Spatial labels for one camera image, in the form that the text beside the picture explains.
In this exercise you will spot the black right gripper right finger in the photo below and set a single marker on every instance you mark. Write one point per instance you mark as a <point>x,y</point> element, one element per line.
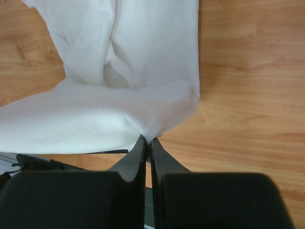
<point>232,200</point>

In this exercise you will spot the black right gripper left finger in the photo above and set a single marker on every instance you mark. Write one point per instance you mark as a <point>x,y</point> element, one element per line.
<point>76,200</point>

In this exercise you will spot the white t-shirt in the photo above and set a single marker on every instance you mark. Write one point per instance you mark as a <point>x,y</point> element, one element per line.
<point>131,69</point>

